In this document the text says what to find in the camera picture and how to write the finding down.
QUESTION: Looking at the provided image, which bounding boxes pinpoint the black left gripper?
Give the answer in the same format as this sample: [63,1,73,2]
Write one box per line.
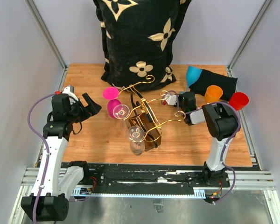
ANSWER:
[67,93,101,124]

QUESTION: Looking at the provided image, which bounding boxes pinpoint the pink wine glass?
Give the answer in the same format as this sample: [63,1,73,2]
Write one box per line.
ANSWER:
[103,87,121,118]

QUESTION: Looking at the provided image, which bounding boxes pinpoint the orange wine glass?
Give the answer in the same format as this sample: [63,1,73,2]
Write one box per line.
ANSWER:
[204,85,223,103]

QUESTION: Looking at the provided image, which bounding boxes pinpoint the blue wine glass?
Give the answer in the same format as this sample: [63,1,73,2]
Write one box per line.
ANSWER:
[185,66,203,92]

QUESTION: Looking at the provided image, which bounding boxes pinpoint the red wine glass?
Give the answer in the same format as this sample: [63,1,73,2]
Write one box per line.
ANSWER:
[229,92,249,111]

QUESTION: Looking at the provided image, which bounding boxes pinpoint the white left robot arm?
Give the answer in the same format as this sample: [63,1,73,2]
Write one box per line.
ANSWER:
[21,91,102,224]

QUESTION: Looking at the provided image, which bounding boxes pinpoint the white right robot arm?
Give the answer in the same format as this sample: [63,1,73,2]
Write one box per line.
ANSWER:
[177,91,241,187]

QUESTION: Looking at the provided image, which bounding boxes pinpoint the clear wine glass far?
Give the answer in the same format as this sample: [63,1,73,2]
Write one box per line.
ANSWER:
[113,104,130,131]

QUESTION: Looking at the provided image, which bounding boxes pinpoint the clear wine glass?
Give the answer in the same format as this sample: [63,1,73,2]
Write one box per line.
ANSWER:
[127,126,145,155]
[113,104,130,131]

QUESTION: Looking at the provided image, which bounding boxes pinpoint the clear wine glass near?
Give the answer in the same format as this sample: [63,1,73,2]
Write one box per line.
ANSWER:
[127,126,145,155]

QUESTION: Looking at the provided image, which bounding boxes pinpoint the black folded cloth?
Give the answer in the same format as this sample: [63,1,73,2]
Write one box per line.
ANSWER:
[189,70,238,101]

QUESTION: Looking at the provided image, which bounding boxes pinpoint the black floral pillow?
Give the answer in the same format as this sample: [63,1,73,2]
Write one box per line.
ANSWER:
[94,0,191,91]

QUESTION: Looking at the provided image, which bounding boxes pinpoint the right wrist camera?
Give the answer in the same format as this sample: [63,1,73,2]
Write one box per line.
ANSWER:
[161,94,178,106]

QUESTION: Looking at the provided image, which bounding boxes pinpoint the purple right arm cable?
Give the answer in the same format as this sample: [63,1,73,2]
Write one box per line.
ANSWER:
[163,90,241,206]

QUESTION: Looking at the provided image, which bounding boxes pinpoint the gold wire wine glass rack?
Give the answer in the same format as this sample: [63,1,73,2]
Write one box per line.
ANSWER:
[119,75,186,152]

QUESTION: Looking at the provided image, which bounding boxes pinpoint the black mounting rail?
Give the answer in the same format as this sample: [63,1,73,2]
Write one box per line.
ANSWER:
[60,162,231,196]

